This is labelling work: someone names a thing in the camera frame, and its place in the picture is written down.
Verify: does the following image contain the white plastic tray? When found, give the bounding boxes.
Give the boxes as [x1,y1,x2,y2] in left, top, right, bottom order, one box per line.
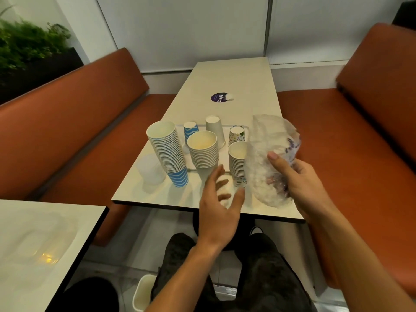
[175,124,250,173]

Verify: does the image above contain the white waste bin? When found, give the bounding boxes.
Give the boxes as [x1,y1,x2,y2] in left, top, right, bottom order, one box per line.
[132,274,158,312]

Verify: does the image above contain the stack of blue striped cups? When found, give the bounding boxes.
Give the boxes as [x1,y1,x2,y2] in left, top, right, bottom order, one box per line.
[146,121,189,188]

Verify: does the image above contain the single floral print paper cup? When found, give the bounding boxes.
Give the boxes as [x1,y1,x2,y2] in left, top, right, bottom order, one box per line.
[228,125,246,146]

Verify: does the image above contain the green leafy plant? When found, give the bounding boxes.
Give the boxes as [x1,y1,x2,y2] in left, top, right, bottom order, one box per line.
[0,6,72,79]

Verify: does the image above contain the person's black trousers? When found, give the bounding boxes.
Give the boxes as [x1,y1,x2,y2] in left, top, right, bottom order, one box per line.
[151,232,318,312]

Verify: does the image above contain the translucent plastic wrapper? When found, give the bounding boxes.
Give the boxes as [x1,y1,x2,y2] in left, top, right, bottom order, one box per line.
[136,154,167,186]

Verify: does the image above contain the person's right hand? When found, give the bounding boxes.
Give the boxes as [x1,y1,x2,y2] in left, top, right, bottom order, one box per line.
[267,151,329,219]

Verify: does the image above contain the person's left hand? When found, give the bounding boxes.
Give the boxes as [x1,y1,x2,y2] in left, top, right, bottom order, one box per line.
[198,164,246,251]

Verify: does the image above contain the single blue striped paper cup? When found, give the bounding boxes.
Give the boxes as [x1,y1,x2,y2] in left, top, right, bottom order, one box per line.
[183,121,200,144]

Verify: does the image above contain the person's right forearm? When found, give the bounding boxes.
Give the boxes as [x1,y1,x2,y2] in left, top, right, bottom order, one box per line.
[305,205,416,312]

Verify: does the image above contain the clear plastic bag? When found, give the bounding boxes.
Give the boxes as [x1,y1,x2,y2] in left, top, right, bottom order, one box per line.
[244,114,301,208]

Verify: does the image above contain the stack of plain white cups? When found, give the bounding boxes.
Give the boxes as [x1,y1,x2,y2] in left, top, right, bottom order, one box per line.
[187,130,219,183]

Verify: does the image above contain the stack of floral patterned cups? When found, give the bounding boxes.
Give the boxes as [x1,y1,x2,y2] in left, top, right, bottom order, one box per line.
[228,141,249,188]

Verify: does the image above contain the black planter box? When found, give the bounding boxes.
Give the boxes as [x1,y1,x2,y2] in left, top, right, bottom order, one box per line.
[0,47,85,105]

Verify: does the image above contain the round purple sticker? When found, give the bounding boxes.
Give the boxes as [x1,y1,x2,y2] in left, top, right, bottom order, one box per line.
[210,92,234,103]

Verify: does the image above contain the black object behind bench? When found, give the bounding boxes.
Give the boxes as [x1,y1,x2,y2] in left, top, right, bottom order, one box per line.
[392,0,416,30]

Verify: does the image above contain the person's left forearm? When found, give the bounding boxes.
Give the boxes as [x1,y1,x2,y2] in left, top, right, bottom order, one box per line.
[145,241,228,312]

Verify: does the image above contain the orange padded bench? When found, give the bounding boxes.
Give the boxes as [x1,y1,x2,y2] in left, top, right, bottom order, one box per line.
[277,23,416,299]
[0,47,177,247]

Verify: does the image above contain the black round stool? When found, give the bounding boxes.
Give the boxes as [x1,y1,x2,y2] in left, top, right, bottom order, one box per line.
[48,277,120,312]

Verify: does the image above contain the single white paper cup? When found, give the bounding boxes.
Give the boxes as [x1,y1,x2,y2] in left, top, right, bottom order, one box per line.
[205,115,226,149]

